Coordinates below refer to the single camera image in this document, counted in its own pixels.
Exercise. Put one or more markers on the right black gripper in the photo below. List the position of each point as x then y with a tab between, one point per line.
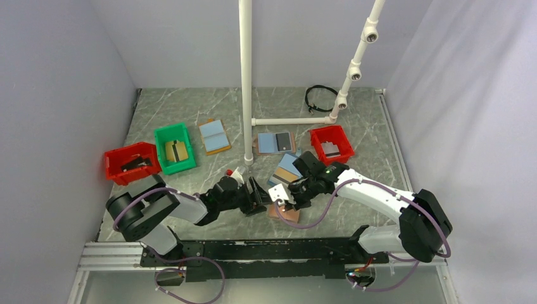
298	204

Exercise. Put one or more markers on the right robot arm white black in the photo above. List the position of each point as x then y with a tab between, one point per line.
420	228

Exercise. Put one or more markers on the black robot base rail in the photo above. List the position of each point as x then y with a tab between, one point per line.
326	257

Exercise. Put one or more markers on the silver cards in right bin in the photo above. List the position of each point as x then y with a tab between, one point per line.
330	150

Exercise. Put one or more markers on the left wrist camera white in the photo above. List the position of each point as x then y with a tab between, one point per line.
237	174

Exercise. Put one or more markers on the card holder with black card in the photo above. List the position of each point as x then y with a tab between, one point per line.
275	143

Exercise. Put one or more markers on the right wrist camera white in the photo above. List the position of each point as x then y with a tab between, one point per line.
278	194

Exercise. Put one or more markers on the card holder with gold card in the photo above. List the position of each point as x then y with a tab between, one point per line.
285	172

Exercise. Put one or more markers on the red plastic bin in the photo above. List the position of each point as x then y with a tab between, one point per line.
336	135
113	159

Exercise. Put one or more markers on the green plastic bin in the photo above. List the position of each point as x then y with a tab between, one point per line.
177	132

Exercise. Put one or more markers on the left red plastic bin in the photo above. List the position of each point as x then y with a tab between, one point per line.
113	159

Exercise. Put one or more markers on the black cards in left bin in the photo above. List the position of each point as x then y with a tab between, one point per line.
135	163

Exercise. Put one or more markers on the white pvc pipe frame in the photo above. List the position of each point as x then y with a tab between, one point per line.
369	35

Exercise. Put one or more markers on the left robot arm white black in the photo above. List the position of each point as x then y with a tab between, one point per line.
139	210

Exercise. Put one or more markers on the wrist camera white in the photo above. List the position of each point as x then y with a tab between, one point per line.
278	194
237	174

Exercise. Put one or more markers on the open empty blue card holder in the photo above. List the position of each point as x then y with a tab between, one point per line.
214	137

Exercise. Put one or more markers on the gold cards in green bin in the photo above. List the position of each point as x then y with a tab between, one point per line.
175	151

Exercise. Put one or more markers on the right red plastic bin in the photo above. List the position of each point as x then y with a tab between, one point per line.
336	135

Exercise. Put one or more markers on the brown blue card holder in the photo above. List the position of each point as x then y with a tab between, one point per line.
290	216

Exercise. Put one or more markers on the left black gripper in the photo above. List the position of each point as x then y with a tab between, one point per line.
259	197

